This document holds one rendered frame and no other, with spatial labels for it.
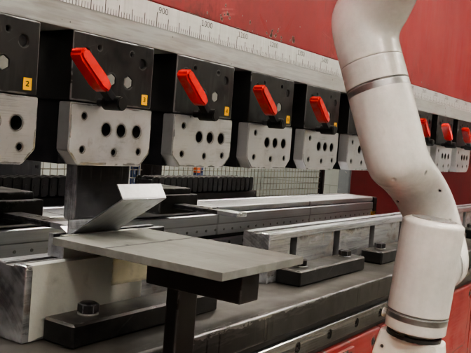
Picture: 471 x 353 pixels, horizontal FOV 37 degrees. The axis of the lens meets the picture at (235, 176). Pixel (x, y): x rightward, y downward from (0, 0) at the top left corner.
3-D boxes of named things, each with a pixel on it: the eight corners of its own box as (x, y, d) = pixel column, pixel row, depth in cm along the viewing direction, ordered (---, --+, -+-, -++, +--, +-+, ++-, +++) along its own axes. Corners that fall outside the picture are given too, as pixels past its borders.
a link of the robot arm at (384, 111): (378, 103, 112) (426, 290, 107) (336, 93, 98) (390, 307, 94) (432, 85, 107) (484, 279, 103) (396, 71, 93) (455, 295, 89)
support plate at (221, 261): (221, 281, 73) (222, 272, 73) (52, 244, 88) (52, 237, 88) (303, 264, 88) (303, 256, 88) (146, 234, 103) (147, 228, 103)
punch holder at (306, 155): (301, 169, 135) (308, 84, 134) (264, 165, 140) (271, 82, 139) (336, 169, 147) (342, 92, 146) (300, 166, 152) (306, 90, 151)
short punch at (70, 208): (72, 235, 92) (77, 163, 91) (62, 233, 93) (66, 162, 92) (125, 230, 100) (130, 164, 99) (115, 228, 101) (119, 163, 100)
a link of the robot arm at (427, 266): (401, 297, 103) (378, 307, 95) (415, 210, 102) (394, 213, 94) (458, 313, 99) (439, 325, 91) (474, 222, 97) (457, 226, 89)
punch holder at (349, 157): (345, 170, 151) (352, 94, 151) (311, 167, 156) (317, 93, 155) (373, 170, 164) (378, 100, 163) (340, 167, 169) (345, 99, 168)
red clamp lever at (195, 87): (194, 66, 97) (221, 115, 104) (171, 66, 100) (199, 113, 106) (188, 75, 97) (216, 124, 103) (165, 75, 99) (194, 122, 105)
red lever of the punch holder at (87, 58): (90, 44, 81) (130, 104, 87) (65, 44, 83) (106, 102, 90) (81, 54, 80) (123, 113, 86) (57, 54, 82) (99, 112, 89)
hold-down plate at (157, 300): (71, 350, 83) (73, 325, 83) (41, 340, 86) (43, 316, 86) (216, 309, 108) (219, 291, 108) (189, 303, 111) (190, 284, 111)
